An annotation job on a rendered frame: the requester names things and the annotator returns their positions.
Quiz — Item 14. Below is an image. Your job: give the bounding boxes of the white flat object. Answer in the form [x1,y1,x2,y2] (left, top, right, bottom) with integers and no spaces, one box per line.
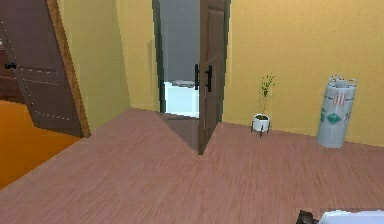
[318,209,384,224]

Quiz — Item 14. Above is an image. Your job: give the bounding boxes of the dark brown panelled room door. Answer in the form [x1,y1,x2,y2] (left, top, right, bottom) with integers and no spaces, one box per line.
[0,0,84,138]

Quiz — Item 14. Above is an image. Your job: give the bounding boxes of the white bathtub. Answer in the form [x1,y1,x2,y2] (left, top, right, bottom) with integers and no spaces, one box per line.
[163,79,200,118]

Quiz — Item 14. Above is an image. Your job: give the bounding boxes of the green plant in white pot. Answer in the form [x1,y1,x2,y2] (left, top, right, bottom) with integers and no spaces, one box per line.
[250,72,277,139]

